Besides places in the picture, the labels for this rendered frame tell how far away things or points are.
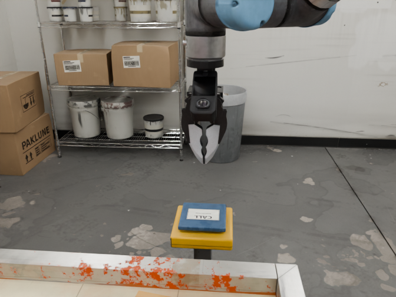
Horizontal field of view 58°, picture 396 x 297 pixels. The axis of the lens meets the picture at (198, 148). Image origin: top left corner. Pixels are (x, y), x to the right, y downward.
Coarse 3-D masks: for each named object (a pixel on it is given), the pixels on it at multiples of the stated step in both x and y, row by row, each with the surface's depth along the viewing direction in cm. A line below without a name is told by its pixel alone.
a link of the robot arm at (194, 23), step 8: (184, 0) 64; (192, 0) 61; (192, 8) 62; (192, 16) 63; (200, 16) 60; (192, 24) 63; (200, 24) 62; (208, 24) 61; (192, 32) 64; (200, 32) 63; (208, 32) 63; (216, 32) 63; (224, 32) 65
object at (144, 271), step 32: (0, 256) 63; (32, 256) 63; (64, 256) 63; (96, 256) 63; (128, 256) 63; (160, 288) 60; (192, 288) 60; (224, 288) 59; (256, 288) 59; (288, 288) 56
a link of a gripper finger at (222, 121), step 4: (224, 112) 69; (224, 116) 69; (216, 120) 70; (220, 120) 70; (224, 120) 70; (216, 124) 70; (220, 124) 70; (224, 124) 70; (220, 128) 70; (224, 128) 70; (220, 132) 71; (224, 132) 71; (220, 136) 71; (220, 140) 71
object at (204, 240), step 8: (176, 216) 81; (232, 216) 82; (176, 224) 78; (232, 224) 79; (176, 232) 76; (184, 232) 76; (192, 232) 76; (200, 232) 76; (208, 232) 76; (216, 232) 76; (224, 232) 76; (232, 232) 76; (176, 240) 74; (184, 240) 74; (192, 240) 74; (200, 240) 74; (208, 240) 74; (216, 240) 73; (224, 240) 73; (232, 240) 73; (192, 248) 75; (200, 248) 74; (208, 248) 74; (216, 248) 74; (224, 248) 74; (200, 256) 81; (208, 256) 81
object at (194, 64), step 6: (222, 60) 67; (192, 66) 66; (198, 66) 66; (204, 66) 65; (210, 66) 65; (216, 66) 66; (222, 66) 67; (222, 90) 71; (222, 96) 70; (186, 102) 69; (222, 102) 68; (186, 108) 69; (222, 108) 69; (216, 114) 69
